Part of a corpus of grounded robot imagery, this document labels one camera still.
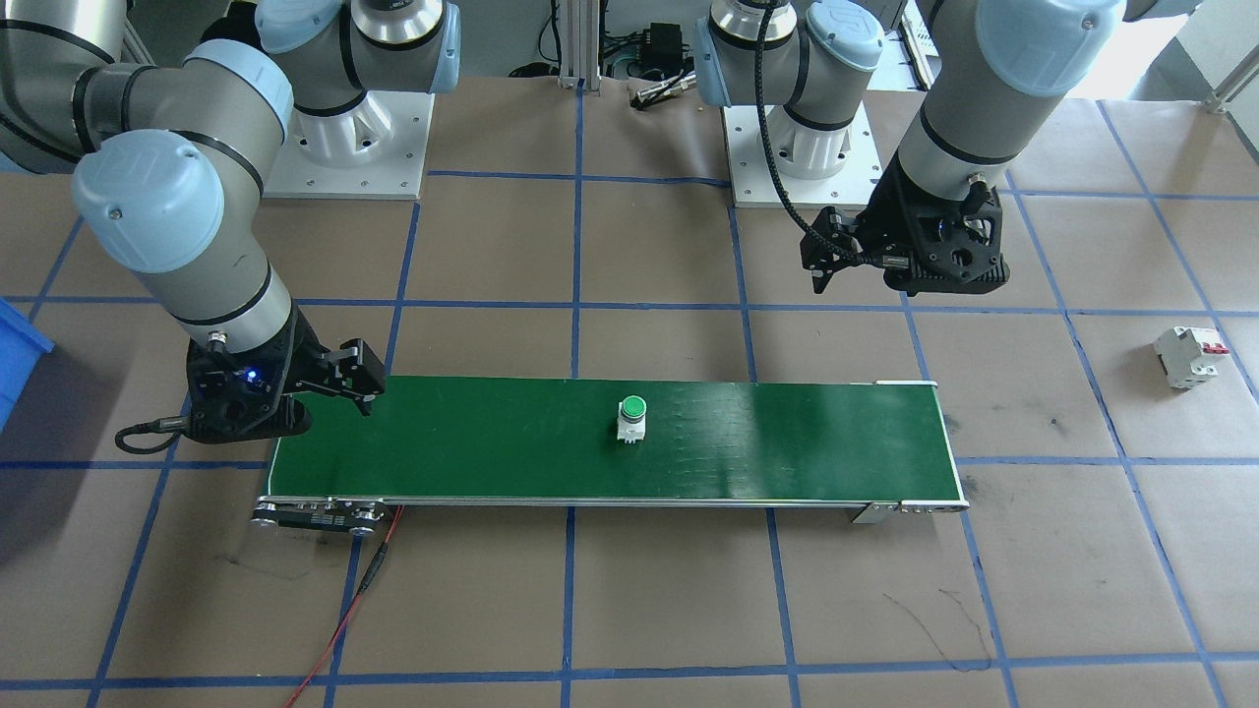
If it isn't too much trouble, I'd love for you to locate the green push button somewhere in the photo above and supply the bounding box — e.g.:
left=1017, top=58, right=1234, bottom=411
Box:
left=615, top=395, right=650, bottom=446

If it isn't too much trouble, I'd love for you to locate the green belt conveyor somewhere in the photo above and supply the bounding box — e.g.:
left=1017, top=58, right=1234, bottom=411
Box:
left=251, top=377, right=971, bottom=538

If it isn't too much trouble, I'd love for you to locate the silver metal connector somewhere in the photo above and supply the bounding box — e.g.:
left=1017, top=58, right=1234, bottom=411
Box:
left=634, top=79, right=700, bottom=108

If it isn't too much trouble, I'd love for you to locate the black boxy power supply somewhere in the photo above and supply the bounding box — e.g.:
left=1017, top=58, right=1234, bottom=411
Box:
left=639, top=25, right=690, bottom=71

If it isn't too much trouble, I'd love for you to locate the blue plastic bin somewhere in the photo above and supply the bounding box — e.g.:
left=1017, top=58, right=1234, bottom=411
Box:
left=0, top=298, right=56, bottom=435

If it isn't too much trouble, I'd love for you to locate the white red circuit breaker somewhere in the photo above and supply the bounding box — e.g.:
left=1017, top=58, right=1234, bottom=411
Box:
left=1153, top=325, right=1231, bottom=391

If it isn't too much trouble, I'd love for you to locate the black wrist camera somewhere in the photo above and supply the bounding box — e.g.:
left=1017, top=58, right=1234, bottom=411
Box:
left=880, top=232, right=1015, bottom=297
left=187, top=366, right=314, bottom=444

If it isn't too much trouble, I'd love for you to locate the black camera cable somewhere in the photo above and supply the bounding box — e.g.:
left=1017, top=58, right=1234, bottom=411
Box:
left=115, top=417, right=194, bottom=456
left=752, top=0, right=902, bottom=272

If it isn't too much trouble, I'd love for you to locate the white square base plate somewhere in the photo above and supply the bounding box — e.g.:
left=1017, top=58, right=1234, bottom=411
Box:
left=263, top=90, right=436, bottom=202
left=723, top=102, right=884, bottom=208

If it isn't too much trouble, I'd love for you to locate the red black conveyor wire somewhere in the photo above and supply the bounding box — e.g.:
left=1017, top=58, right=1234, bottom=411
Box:
left=283, top=501, right=406, bottom=708

